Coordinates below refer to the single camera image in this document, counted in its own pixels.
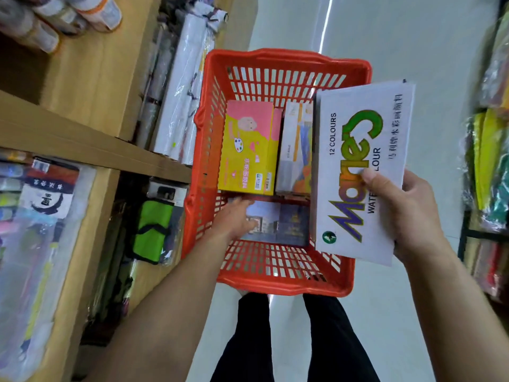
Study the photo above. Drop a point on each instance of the clear calligraphy set packet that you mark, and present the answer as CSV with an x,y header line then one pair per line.
x,y
39,234

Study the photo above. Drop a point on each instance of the pink and yellow box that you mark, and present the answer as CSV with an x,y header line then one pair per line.
x,y
248,147

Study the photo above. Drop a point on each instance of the wooden shelf unit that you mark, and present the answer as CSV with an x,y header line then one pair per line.
x,y
99,75

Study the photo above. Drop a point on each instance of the person's left fingers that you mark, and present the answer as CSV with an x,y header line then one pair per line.
x,y
249,223

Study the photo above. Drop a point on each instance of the green and black pouch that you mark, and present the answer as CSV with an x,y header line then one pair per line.
x,y
153,230

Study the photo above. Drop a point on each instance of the black metal shelf frame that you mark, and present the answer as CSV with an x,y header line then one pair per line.
x,y
463,238

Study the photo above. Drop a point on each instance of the person's left hand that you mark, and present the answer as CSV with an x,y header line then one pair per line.
x,y
230,224

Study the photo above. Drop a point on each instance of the person's right hand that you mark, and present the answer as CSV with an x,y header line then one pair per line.
x,y
417,222

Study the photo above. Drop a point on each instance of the white and orange paint box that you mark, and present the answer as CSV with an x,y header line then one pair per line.
x,y
295,151

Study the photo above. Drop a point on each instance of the blue and white flat box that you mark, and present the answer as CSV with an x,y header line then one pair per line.
x,y
282,222

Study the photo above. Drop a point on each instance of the orange plastic shopping basket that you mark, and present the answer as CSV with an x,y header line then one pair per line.
x,y
210,155

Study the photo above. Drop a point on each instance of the person's left leg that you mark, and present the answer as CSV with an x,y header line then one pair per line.
x,y
246,342

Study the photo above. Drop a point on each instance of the person's leg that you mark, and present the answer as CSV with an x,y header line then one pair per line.
x,y
338,342
246,342

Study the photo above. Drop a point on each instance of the bundle of wrapped paper rolls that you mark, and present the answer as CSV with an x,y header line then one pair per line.
x,y
179,95

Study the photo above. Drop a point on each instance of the white watercolour paint box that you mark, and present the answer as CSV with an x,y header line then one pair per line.
x,y
354,167

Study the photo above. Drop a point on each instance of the person's left forearm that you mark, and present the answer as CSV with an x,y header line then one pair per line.
x,y
171,306

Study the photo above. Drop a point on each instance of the stack of coloured paper packs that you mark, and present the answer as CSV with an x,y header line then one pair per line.
x,y
491,163

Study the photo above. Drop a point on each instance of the person's right thumb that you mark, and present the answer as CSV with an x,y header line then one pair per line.
x,y
381,188

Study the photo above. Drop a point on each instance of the person's right forearm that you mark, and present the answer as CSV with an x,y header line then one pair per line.
x,y
461,318

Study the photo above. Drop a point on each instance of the person's right leg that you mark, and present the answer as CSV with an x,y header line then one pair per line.
x,y
338,342

